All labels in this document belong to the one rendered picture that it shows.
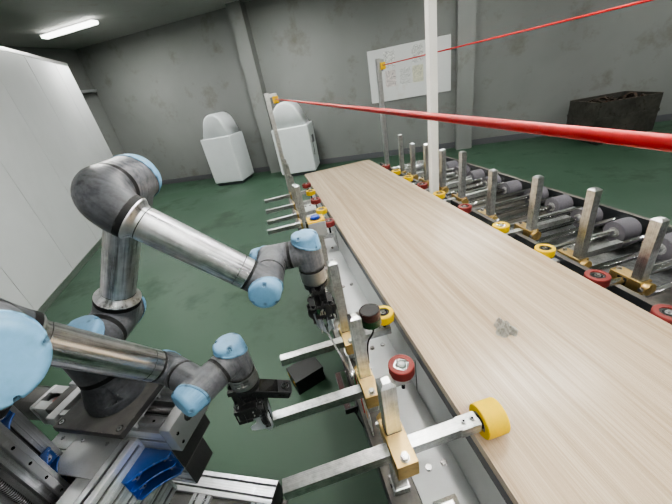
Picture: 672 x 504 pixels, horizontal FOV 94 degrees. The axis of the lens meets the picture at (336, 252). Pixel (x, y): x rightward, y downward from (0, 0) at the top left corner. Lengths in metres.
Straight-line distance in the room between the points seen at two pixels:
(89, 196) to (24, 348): 0.30
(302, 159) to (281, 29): 2.57
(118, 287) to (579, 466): 1.17
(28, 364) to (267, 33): 7.65
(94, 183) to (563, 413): 1.16
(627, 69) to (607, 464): 7.78
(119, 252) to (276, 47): 7.17
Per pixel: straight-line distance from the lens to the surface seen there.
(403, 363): 1.04
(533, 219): 1.87
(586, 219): 1.66
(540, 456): 0.94
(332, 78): 7.55
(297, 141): 7.03
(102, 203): 0.75
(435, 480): 1.18
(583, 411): 1.04
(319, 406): 1.05
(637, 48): 8.38
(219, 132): 7.66
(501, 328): 1.16
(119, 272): 0.99
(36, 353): 0.60
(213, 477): 1.86
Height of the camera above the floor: 1.69
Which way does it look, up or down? 28 degrees down
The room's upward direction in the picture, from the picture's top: 11 degrees counter-clockwise
